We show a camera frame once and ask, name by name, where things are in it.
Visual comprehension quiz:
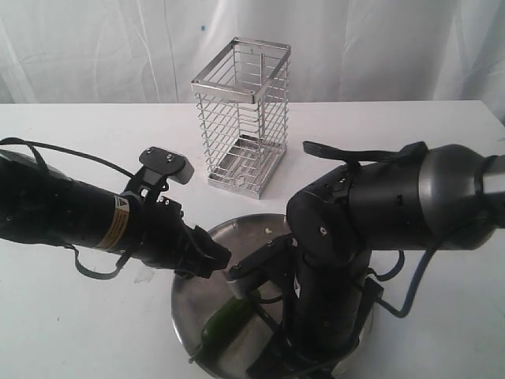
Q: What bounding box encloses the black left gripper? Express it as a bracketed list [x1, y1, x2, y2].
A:
[133, 199, 231, 279]

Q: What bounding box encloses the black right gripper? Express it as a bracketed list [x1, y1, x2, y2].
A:
[287, 252, 371, 355]

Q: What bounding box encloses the green chili pepper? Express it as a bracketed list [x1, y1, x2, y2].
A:
[189, 290, 260, 363]

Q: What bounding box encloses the black knife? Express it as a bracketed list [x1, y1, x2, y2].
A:
[246, 301, 333, 378]

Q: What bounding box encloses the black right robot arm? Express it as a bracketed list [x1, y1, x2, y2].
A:
[286, 141, 504, 354]

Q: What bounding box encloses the round stainless steel plate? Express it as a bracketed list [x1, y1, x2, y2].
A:
[170, 212, 376, 379]

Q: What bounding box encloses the clear tape piece near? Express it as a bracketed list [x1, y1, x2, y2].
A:
[133, 268, 155, 284]

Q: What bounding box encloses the white backdrop curtain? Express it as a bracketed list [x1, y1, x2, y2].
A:
[1, 1, 504, 114]

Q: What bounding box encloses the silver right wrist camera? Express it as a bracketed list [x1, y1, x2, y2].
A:
[226, 232, 297, 302]

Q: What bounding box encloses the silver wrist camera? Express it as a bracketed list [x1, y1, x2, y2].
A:
[139, 147, 194, 186]
[226, 232, 297, 302]

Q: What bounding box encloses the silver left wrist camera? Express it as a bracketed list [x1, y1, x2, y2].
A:
[139, 147, 194, 186]

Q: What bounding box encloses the wire metal utensil holder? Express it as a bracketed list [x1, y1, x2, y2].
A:
[191, 37, 291, 199]

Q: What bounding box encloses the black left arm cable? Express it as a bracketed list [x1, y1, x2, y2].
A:
[0, 137, 139, 280]

